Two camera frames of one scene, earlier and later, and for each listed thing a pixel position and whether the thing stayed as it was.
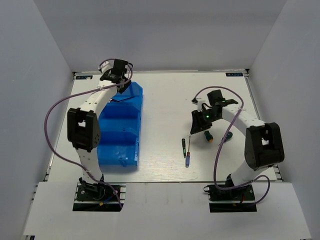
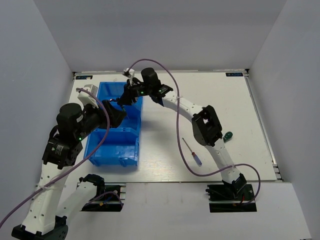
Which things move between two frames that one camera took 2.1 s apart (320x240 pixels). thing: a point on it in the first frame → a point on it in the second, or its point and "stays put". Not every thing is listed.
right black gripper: x=198 y=125 → x=129 y=94
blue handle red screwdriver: x=188 y=157 → x=196 y=158
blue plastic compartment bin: x=119 y=128 stays put
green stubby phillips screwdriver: x=229 y=135 stays put
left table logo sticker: x=84 y=77 stays put
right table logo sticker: x=234 y=74 stays put
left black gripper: x=121 y=90 → x=116 y=115
